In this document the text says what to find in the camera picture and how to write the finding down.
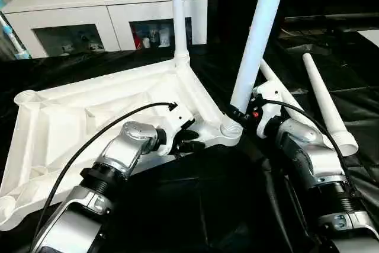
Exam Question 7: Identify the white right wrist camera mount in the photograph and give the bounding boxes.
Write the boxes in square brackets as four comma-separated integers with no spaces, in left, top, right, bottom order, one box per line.
[251,81,292,140]

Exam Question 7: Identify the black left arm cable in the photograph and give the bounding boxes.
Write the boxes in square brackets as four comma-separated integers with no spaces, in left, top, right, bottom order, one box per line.
[34,101,179,249]

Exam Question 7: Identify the black plastic mat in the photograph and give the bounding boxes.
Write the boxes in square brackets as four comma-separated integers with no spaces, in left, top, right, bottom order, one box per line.
[0,28,379,253]

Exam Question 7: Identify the white plastic table top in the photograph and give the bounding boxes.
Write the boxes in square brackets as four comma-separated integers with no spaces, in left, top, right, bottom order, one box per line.
[0,57,245,232]

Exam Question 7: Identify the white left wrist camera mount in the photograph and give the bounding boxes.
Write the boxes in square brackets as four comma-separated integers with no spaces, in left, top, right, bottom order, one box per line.
[155,101,197,156]

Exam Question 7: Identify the white plastic table leg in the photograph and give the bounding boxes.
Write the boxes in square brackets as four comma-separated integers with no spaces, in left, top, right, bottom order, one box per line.
[259,58,333,149]
[170,0,192,68]
[302,52,360,158]
[220,0,291,139]

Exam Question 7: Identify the white board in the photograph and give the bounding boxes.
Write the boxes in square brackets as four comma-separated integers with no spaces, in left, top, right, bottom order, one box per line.
[366,29,379,45]

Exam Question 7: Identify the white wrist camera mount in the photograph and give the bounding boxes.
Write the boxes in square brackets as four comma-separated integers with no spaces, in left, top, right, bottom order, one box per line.
[155,101,197,156]
[251,81,292,140]

